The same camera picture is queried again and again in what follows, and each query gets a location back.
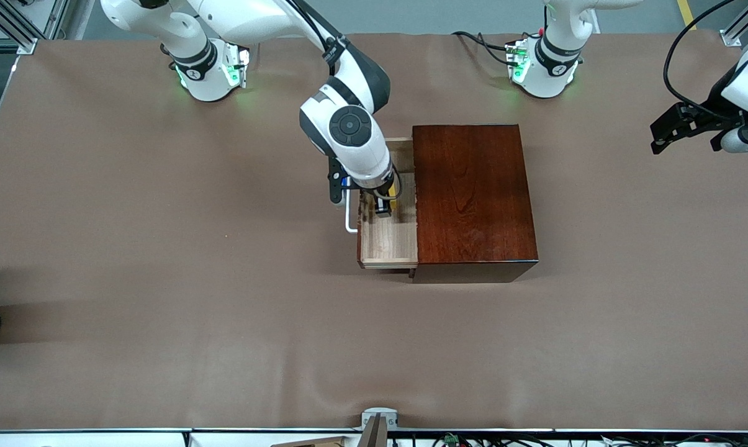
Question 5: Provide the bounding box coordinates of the light wood drawer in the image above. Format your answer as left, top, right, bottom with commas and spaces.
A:
356, 137, 419, 271

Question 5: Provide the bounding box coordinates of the dark brown wooden cabinet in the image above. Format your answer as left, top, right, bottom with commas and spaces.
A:
409, 124, 539, 284

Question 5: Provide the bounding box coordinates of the base connector box green light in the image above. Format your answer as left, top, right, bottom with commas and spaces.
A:
505, 38, 531, 84
222, 42, 251, 89

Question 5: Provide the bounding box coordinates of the brown table cover sheet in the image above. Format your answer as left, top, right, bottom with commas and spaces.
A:
0, 31, 748, 430

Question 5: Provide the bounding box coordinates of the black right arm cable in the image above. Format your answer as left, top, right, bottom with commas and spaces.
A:
281, 0, 405, 202

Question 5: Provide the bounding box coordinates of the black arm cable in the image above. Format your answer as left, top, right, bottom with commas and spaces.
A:
281, 0, 405, 202
663, 0, 725, 122

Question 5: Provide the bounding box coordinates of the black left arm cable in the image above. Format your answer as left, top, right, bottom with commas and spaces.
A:
663, 0, 725, 122

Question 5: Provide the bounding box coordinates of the aluminium frame rail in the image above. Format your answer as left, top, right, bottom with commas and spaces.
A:
719, 0, 748, 47
0, 0, 70, 56

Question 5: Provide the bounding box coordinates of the black base cable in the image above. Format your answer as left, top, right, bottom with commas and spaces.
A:
451, 31, 511, 52
476, 37, 512, 66

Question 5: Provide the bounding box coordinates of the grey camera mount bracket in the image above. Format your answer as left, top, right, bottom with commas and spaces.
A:
360, 407, 400, 447

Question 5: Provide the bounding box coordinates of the black cable bundle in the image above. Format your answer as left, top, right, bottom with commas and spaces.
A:
433, 431, 748, 447

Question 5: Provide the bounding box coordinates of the white table edge rail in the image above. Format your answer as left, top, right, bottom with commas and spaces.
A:
0, 427, 748, 447

